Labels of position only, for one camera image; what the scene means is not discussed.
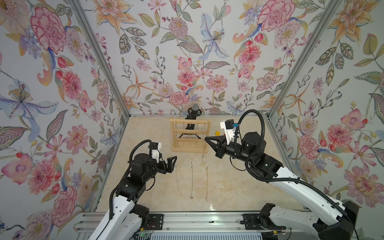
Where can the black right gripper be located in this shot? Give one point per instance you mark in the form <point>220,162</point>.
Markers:
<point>222,149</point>

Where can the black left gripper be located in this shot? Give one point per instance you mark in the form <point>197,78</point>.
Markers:
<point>169,167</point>

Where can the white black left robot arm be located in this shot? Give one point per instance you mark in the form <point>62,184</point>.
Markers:
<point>125,218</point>

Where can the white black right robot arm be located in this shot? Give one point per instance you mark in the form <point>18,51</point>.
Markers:
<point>326,218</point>

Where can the wooden jewelry display stand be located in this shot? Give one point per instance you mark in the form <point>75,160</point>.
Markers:
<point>189,135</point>

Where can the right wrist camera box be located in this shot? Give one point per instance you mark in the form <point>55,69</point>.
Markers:
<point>229,127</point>

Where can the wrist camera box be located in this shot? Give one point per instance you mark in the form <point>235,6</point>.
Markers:
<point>229,127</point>
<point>155,151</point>

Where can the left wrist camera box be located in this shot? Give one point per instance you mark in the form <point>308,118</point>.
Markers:
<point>155,151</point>

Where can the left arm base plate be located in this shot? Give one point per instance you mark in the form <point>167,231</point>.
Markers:
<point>152,222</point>

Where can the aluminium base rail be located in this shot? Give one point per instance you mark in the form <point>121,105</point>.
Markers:
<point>209,225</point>

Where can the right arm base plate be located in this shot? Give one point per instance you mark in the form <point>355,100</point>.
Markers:
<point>256,222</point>

